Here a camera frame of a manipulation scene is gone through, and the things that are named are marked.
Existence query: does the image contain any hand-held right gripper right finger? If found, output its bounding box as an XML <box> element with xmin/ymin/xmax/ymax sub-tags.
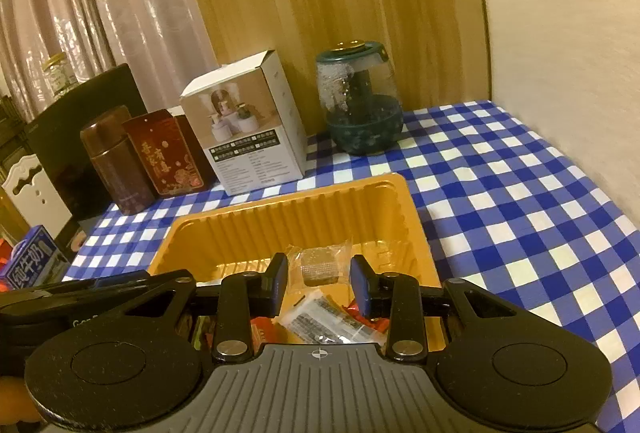
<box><xmin>350</xmin><ymin>254</ymin><xmax>551</xmax><ymax>362</ymax></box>

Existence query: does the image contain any blue milk carton box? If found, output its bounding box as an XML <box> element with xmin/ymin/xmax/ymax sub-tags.
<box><xmin>0</xmin><ymin>225</ymin><xmax>71</xmax><ymax>291</ymax></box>

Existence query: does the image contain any red snack packet brown picture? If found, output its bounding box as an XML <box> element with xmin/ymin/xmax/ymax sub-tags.
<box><xmin>250</xmin><ymin>317</ymin><xmax>281</xmax><ymax>346</ymax></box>

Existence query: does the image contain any orange plastic tray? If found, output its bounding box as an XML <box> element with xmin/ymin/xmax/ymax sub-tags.
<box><xmin>147</xmin><ymin>173</ymin><xmax>443</xmax><ymax>356</ymax></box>

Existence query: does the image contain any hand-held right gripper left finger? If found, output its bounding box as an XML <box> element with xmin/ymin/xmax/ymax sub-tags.
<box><xmin>107</xmin><ymin>253</ymin><xmax>290</xmax><ymax>362</ymax></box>

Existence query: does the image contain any white product box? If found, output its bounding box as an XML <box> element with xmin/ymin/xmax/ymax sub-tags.
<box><xmin>180</xmin><ymin>49</ymin><xmax>308</xmax><ymax>196</ymax></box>

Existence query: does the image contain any glass jar green base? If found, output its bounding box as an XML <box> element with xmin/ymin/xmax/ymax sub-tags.
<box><xmin>315</xmin><ymin>40</ymin><xmax>404</xmax><ymax>156</ymax></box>

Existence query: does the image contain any clear seaweed packet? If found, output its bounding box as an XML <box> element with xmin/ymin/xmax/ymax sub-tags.
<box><xmin>277</xmin><ymin>290</ymin><xmax>388</xmax><ymax>346</ymax></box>

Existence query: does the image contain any small glass jar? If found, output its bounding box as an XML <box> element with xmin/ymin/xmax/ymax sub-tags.
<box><xmin>44</xmin><ymin>54</ymin><xmax>76</xmax><ymax>94</ymax></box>

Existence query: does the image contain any white wooden chair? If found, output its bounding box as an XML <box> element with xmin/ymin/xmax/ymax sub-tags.
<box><xmin>0</xmin><ymin>153</ymin><xmax>73</xmax><ymax>234</ymax></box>

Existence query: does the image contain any red tin box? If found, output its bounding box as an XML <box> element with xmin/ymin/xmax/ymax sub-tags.
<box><xmin>122</xmin><ymin>109</ymin><xmax>216</xmax><ymax>198</ymax></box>

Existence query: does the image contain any red white candy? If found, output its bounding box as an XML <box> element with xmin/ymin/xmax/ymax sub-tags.
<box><xmin>345</xmin><ymin>300</ymin><xmax>392</xmax><ymax>330</ymax></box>

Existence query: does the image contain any blue white checkered tablecloth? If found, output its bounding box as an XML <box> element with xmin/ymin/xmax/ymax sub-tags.
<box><xmin>67</xmin><ymin>100</ymin><xmax>640</xmax><ymax>433</ymax></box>

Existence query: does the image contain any brown thermos flask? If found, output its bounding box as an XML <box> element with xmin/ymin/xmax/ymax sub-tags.
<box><xmin>80</xmin><ymin>109</ymin><xmax>157</xmax><ymax>215</ymax></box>

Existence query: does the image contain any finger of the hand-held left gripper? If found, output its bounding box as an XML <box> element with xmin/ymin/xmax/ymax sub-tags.
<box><xmin>0</xmin><ymin>270</ymin><xmax>176</xmax><ymax>314</ymax></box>

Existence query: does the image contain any person's left hand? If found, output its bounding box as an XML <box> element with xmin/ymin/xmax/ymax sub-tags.
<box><xmin>0</xmin><ymin>375</ymin><xmax>38</xmax><ymax>433</ymax></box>

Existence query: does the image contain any clear-wrapped brown cube snack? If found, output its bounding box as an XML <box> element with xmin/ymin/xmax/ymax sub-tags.
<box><xmin>286</xmin><ymin>238</ymin><xmax>353</xmax><ymax>286</ymax></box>

